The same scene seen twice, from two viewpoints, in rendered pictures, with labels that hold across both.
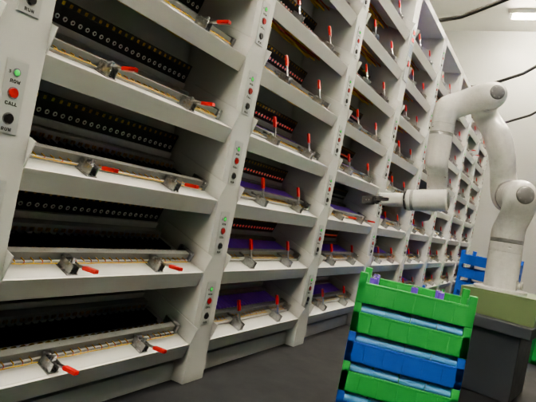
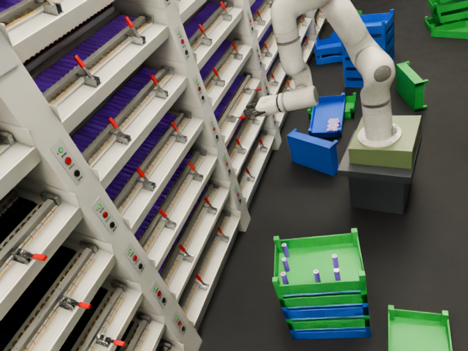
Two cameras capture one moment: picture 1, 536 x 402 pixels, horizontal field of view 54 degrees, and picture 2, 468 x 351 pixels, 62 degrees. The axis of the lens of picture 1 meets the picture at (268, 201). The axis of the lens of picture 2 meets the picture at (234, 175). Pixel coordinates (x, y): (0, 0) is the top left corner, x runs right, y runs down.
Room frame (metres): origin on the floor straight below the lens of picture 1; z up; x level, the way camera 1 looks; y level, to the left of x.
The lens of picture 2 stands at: (0.62, -0.32, 1.49)
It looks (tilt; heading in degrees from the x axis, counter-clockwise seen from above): 38 degrees down; 3
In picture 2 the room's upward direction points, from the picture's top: 20 degrees counter-clockwise
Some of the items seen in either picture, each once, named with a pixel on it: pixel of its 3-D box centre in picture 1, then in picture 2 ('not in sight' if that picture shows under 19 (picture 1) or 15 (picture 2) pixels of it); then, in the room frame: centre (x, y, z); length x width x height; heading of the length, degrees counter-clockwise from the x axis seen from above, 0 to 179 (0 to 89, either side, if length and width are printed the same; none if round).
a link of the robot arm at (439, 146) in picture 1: (436, 172); (297, 69); (2.09, -0.63, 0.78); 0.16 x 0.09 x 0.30; 151
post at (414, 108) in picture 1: (403, 172); not in sight; (3.37, -0.82, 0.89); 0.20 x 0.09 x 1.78; 61
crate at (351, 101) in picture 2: not in sight; (332, 106); (2.91, -1.00, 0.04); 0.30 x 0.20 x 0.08; 61
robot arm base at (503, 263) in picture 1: (502, 266); (377, 118); (2.02, -0.93, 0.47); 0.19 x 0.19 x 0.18
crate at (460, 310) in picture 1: (414, 294); (317, 261); (1.47, -0.45, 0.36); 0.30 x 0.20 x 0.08; 75
